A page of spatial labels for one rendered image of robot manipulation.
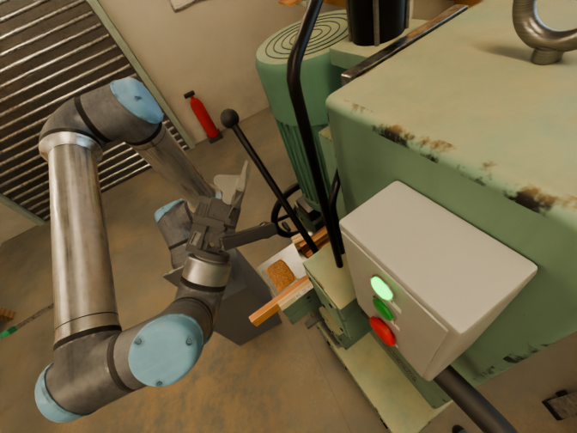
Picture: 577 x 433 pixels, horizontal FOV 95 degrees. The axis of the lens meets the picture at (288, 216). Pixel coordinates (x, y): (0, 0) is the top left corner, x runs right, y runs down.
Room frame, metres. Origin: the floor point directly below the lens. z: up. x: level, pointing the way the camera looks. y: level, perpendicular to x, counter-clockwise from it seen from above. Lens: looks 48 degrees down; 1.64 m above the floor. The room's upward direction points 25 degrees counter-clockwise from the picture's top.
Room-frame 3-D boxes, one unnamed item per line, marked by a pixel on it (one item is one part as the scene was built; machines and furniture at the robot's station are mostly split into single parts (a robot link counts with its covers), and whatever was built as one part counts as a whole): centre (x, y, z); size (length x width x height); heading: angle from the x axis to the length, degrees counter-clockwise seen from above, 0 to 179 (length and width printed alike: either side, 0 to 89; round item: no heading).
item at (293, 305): (0.39, -0.17, 0.93); 0.60 x 0.02 x 0.06; 103
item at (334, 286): (0.18, -0.04, 1.23); 0.09 x 0.08 x 0.15; 13
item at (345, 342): (0.20, -0.02, 1.02); 0.09 x 0.07 x 0.12; 103
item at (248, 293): (0.82, 0.48, 0.28); 0.30 x 0.30 x 0.55; 5
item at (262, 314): (0.40, -0.07, 0.92); 0.60 x 0.02 x 0.04; 103
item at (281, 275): (0.46, 0.10, 0.91); 0.10 x 0.07 x 0.02; 13
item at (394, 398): (0.30, -0.16, 0.76); 0.57 x 0.45 x 0.09; 13
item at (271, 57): (0.42, -0.14, 1.35); 0.18 x 0.18 x 0.31
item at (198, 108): (3.24, 0.42, 0.30); 0.19 x 0.18 x 0.60; 5
